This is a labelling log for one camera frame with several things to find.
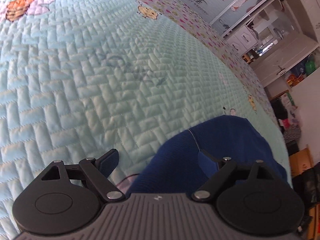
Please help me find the white drawer cabinet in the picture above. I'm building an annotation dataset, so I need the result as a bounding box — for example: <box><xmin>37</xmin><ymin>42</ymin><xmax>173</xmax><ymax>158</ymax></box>
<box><xmin>227</xmin><ymin>25</ymin><xmax>258</xmax><ymax>56</ymax></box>

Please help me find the blue knit sweater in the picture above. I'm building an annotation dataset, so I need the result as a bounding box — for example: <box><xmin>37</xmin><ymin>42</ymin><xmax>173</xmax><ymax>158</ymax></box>
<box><xmin>126</xmin><ymin>115</ymin><xmax>287</xmax><ymax>196</ymax></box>

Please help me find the black armchair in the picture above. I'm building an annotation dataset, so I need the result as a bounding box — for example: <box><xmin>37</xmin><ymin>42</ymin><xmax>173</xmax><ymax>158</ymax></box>
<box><xmin>271</xmin><ymin>97</ymin><xmax>302</xmax><ymax>156</ymax></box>

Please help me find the wooden dresser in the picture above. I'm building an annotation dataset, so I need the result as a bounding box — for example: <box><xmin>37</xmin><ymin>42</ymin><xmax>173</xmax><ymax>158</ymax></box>
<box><xmin>289</xmin><ymin>146</ymin><xmax>313</xmax><ymax>178</ymax></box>

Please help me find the mint quilted bee bedspread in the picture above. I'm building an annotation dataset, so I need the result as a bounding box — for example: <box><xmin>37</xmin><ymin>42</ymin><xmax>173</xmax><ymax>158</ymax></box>
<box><xmin>1</xmin><ymin>0</ymin><xmax>290</xmax><ymax>239</ymax></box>

